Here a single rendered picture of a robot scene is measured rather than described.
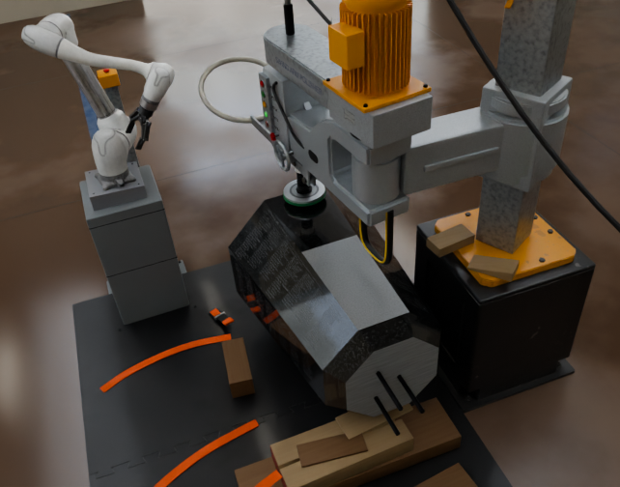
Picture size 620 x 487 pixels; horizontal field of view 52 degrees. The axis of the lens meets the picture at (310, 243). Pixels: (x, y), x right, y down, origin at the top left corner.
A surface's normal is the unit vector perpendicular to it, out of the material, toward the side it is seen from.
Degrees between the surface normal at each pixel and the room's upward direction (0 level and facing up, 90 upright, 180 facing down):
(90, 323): 0
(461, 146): 90
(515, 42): 90
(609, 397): 0
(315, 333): 45
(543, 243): 0
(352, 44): 90
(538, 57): 90
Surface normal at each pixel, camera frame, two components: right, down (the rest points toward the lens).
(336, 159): 0.48, 0.53
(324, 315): -0.69, -0.33
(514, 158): -0.34, 0.62
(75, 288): -0.07, -0.77
